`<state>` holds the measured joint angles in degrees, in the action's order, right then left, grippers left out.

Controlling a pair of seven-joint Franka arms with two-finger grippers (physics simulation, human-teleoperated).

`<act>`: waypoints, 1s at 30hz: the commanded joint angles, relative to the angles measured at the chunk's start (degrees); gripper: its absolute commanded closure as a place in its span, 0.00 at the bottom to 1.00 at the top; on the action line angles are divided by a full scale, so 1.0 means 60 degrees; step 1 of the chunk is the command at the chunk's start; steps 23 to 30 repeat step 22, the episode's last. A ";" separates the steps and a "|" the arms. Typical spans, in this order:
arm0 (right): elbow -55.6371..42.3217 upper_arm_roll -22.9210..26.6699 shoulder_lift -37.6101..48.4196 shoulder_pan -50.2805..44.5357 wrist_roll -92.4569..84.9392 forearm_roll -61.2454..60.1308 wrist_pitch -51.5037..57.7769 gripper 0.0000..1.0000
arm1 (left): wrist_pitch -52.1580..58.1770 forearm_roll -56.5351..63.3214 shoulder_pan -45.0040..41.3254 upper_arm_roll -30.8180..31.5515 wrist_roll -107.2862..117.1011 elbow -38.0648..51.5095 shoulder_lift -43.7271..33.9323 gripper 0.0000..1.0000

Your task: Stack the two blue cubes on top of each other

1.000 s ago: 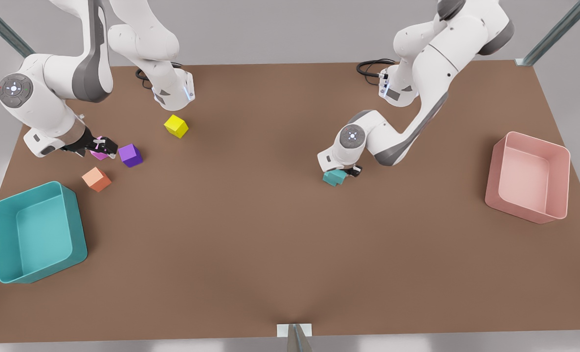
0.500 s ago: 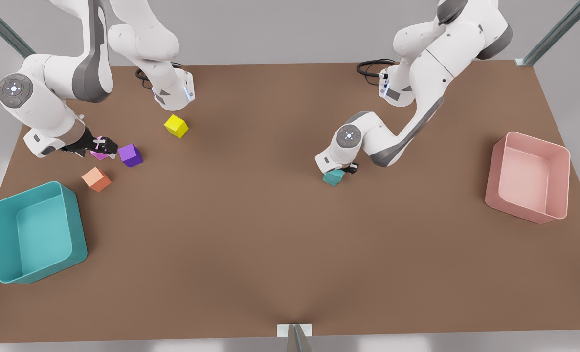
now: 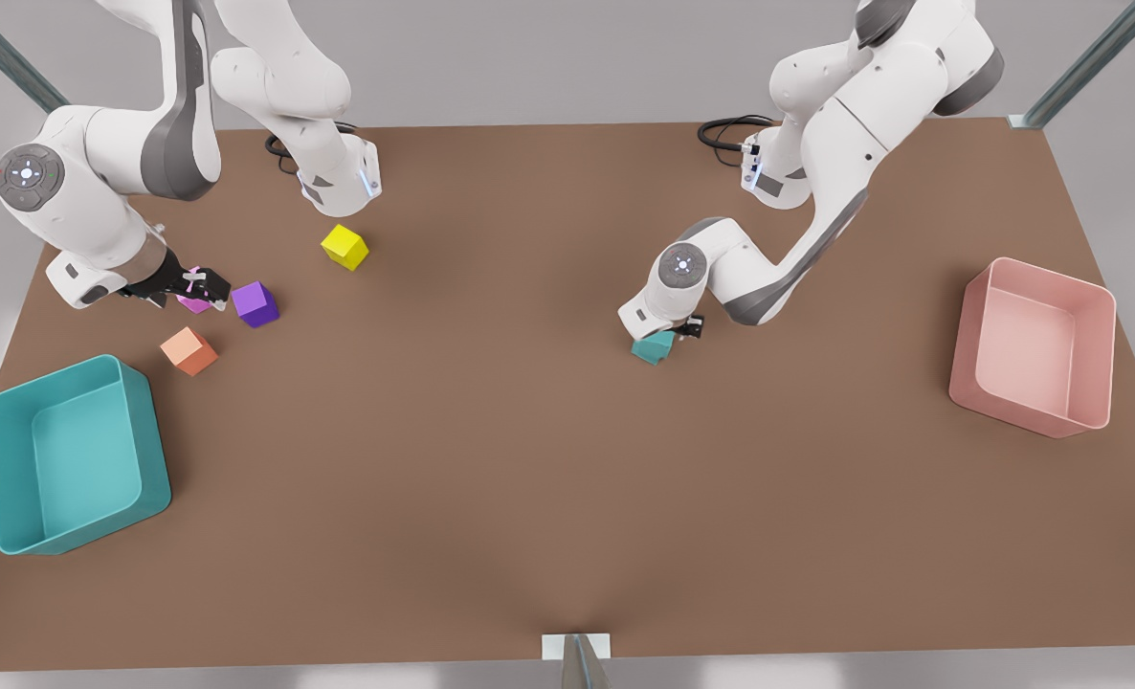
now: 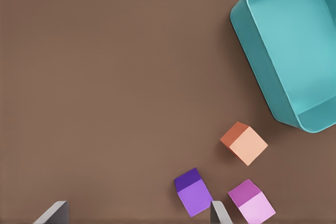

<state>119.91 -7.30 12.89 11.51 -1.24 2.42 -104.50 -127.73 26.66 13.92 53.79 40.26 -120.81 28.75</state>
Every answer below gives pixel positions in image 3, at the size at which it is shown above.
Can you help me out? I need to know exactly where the pink plastic bin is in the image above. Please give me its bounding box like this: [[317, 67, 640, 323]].
[[948, 256, 1117, 439]]

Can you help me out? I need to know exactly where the teal cube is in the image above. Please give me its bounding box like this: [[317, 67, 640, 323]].
[[631, 330, 676, 367]]

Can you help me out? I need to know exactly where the orange cube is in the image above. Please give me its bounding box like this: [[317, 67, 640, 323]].
[[160, 327, 218, 377]]

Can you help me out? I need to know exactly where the black cable loop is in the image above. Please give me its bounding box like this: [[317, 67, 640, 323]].
[[265, 122, 359, 176], [698, 115, 777, 167]]

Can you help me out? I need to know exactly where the pink cube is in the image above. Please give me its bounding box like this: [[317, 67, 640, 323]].
[[177, 267, 212, 315]]

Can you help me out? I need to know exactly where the yellow cube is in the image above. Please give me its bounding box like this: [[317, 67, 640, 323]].
[[321, 225, 370, 272]]

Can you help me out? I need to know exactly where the purple cube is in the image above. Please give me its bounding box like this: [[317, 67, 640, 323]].
[[232, 281, 280, 329]]

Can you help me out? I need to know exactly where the teal plastic bin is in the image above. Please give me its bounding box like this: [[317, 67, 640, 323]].
[[0, 354, 172, 556]]

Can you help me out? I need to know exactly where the silver frame post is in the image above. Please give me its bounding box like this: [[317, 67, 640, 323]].
[[0, 0, 71, 114], [1008, 0, 1135, 130], [542, 633, 612, 689]]

